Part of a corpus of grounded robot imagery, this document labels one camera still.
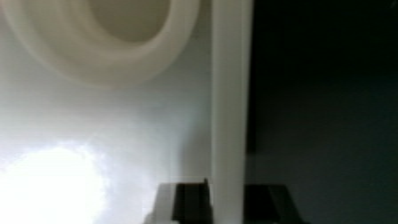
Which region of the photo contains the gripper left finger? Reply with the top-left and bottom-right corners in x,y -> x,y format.
142,179 -> 214,224

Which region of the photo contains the white square tabletop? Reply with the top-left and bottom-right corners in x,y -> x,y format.
0,0 -> 254,224

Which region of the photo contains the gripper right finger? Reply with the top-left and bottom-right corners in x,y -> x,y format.
244,184 -> 310,224

